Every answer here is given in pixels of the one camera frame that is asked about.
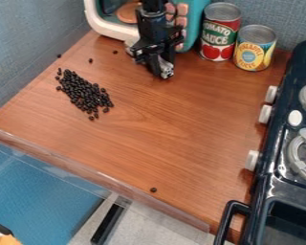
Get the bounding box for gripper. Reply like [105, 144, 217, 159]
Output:
[125, 9, 186, 80]

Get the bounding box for pile of black bits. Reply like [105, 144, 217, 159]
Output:
[53, 67, 117, 122]

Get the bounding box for red tomato can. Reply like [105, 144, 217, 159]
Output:
[197, 2, 244, 62]

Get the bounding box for toy microwave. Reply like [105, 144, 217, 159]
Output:
[82, 0, 213, 54]

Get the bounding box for yellow pineapple can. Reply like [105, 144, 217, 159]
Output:
[231, 24, 278, 73]

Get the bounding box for toy stove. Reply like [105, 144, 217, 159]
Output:
[212, 38, 306, 245]

